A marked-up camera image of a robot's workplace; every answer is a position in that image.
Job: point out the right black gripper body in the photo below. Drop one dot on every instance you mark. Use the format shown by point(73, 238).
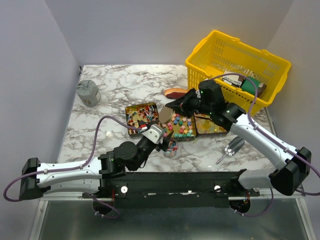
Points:
point(194, 103)

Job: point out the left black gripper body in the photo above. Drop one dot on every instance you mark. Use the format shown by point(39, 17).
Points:
point(144, 149)

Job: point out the small glass jar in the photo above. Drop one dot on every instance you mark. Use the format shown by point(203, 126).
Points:
point(172, 149)

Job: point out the round jar lid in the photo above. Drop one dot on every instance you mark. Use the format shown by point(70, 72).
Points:
point(165, 115)

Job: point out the tin of star candies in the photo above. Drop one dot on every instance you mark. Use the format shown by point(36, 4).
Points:
point(183, 128)

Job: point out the tin of popsicle gummies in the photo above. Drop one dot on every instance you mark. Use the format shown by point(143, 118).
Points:
point(205, 128)

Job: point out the tin of lollipops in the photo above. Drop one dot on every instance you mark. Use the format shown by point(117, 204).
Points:
point(147, 112)

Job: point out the metal candy scoop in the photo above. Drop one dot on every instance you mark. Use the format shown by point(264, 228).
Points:
point(232, 148)

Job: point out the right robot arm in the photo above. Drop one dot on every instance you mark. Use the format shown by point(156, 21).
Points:
point(290, 165)

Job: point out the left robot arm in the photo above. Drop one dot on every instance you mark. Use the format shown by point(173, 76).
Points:
point(39, 178)

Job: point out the fake bacon slab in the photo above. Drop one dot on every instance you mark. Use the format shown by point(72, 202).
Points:
point(175, 93)

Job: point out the black white packet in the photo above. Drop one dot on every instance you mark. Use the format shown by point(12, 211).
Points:
point(234, 80)

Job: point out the green box in basket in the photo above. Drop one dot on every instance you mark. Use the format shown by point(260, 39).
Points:
point(250, 85)

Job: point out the yellow shopping basket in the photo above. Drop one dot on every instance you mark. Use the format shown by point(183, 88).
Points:
point(219, 52)

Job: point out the brown chocolate bar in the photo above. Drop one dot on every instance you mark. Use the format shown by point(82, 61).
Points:
point(261, 88)

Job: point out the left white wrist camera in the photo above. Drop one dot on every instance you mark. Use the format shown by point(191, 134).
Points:
point(154, 133)

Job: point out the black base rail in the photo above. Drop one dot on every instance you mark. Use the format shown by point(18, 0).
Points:
point(143, 190)

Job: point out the grey drawstring pouch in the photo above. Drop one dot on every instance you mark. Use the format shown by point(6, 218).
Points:
point(88, 92)

